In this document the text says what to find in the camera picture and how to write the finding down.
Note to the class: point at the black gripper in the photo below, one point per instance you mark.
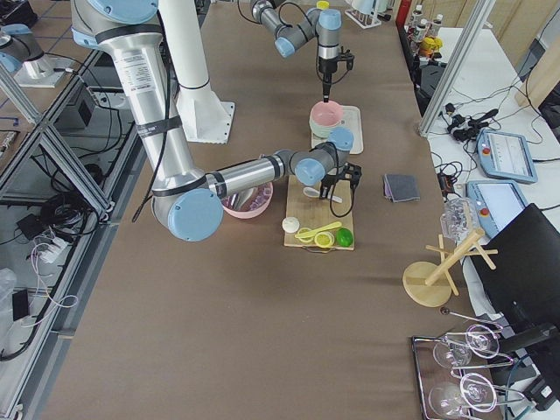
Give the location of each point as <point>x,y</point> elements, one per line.
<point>331,178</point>
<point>326,67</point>

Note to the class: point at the white ceramic spoon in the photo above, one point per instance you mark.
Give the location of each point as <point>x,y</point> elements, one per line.
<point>311,192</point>

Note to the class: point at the small pink bowl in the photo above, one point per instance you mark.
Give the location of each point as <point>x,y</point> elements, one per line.
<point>326,114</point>

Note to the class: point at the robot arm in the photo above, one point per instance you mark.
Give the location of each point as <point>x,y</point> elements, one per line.
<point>158,54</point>
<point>322,25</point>

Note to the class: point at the green bowl stack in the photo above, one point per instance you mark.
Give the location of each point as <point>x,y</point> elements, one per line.
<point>322,131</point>

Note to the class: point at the large pink ice bowl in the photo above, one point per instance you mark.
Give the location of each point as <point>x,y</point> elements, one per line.
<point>249,203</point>

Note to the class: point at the bamboo cutting board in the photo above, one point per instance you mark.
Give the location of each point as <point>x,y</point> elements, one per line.
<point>315,213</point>

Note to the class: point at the yellow plastic knife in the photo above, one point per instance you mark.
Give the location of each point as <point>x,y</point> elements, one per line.
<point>330,226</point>

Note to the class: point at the cream rabbit tray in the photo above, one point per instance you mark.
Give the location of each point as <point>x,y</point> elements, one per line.
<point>352,121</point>

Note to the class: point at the white toy bun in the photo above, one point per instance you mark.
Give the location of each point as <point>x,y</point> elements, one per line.
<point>290,225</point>

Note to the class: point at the green plastic lime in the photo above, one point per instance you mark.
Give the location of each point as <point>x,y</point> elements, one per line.
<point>344,237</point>

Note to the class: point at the grey folded cloth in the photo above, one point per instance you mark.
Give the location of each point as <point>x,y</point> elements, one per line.
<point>400,187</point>

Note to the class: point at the white dish rack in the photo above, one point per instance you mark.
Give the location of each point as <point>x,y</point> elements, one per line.
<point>367,13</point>

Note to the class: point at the metal ice scoop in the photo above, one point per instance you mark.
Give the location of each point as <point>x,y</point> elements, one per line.
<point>242,180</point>

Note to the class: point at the wooden mug tree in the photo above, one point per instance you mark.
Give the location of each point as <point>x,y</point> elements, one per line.
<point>432,285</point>

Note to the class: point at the lower teach pendant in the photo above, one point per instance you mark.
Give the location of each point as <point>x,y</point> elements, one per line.
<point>497,203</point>

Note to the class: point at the teach pendant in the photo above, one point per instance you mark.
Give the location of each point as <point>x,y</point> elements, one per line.
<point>505,155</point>
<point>497,203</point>

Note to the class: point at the upper teach pendant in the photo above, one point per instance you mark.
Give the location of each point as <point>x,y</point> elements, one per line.
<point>505,155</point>

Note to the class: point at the upper wine glass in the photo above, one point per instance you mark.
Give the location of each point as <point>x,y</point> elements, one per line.
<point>456,349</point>

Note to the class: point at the wine glass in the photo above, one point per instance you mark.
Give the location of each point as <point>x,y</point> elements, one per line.
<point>472,396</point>
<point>456,349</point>

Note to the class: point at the black monitor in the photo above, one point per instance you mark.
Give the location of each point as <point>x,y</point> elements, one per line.
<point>524,286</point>

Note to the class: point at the lower wine glass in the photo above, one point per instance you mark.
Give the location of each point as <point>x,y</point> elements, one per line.
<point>472,396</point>

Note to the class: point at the aluminium frame post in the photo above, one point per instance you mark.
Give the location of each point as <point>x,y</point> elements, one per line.
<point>469,34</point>

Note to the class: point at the wire glass rack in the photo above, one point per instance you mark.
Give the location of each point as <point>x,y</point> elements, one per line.
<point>449,371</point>

